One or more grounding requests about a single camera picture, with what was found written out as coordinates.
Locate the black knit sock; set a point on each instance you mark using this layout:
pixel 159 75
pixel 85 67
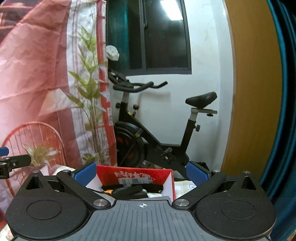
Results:
pixel 133 192

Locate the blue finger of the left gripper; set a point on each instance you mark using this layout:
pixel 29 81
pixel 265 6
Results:
pixel 4 151

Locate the checked bunny tablecloth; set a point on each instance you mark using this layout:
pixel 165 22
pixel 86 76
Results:
pixel 43 210

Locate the red printed backdrop curtain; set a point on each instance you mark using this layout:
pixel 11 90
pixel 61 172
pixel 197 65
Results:
pixel 55 96

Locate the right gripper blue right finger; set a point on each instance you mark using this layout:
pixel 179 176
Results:
pixel 206 183

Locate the teal curtain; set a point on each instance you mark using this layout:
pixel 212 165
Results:
pixel 278 178

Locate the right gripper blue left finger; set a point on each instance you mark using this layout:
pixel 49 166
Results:
pixel 75 182

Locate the white fluffy cloth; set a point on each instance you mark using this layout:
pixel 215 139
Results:
pixel 168 191

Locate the red strawberry cardboard box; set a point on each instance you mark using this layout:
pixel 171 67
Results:
pixel 111 175

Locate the dark window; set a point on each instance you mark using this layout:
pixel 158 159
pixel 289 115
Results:
pixel 152 37

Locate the wooden door panel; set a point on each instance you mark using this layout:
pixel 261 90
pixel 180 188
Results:
pixel 257 87

